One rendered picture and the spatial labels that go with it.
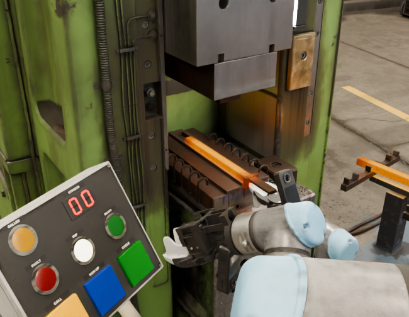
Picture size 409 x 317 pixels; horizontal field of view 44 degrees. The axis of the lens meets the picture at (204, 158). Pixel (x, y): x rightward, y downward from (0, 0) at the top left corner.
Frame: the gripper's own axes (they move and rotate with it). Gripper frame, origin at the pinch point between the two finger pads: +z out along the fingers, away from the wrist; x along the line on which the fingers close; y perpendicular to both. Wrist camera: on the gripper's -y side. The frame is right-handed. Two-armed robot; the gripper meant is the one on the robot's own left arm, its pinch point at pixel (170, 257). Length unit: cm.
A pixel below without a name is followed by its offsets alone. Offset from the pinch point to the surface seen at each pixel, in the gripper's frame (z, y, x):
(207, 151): 23, 8, -55
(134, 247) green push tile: 10.4, 3.1, -1.3
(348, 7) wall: 219, 21, -795
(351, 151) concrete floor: 82, -72, -283
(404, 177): -21, -24, -81
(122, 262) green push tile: 10.5, 2.2, 3.5
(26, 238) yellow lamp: 10.8, 17.6, 19.7
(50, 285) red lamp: 10.8, 7.8, 20.1
